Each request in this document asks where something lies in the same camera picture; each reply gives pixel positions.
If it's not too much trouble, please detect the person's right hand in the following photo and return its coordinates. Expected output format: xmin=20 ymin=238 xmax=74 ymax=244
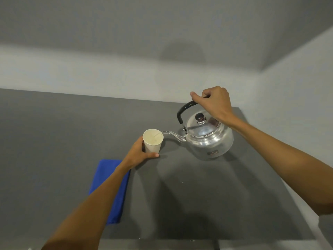
xmin=190 ymin=86 xmax=237 ymax=125

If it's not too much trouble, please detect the person's left hand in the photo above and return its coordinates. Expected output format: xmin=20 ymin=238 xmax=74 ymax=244
xmin=120 ymin=136 xmax=160 ymax=171

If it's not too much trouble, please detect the white paper cup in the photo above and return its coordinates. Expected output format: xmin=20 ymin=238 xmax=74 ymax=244
xmin=143 ymin=129 xmax=164 ymax=154

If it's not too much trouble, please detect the silver metal kettle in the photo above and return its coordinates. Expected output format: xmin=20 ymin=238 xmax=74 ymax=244
xmin=162 ymin=96 xmax=234 ymax=161

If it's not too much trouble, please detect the person's left forearm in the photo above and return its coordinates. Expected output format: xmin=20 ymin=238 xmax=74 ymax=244
xmin=41 ymin=164 xmax=130 ymax=250

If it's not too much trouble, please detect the person's right forearm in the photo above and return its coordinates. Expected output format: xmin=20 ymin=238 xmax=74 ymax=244
xmin=226 ymin=114 xmax=333 ymax=216

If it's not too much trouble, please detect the blue folded cloth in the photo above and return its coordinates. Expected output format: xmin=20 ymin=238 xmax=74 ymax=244
xmin=89 ymin=159 xmax=130 ymax=225

